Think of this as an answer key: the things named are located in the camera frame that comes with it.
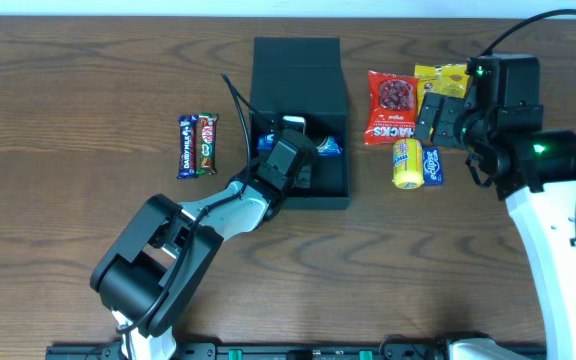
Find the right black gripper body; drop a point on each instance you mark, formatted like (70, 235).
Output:
(457, 126)

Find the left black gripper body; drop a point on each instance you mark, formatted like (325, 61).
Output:
(303, 179)

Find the yellow snack bag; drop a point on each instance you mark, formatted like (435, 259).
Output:
(447, 79)

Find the blue Oreo cookie pack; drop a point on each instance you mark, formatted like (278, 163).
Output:
(327, 146)

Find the red Hacks candy bag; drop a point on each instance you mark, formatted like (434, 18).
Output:
(393, 108)

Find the dark green box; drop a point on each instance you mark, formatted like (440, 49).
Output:
(303, 77)

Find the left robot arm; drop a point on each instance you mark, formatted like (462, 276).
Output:
(149, 274)

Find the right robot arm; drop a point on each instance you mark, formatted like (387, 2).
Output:
(499, 123)

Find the blue Eclipse mint tin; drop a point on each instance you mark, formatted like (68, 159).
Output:
(432, 167)

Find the yellow candy roll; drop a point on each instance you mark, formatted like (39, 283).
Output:
(408, 164)

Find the KitKat Milo chunky bar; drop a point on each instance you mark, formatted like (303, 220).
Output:
(208, 122)

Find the blue Dairy Milk bar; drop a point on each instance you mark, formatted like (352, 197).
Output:
(187, 160)

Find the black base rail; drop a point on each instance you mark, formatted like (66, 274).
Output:
(209, 351)

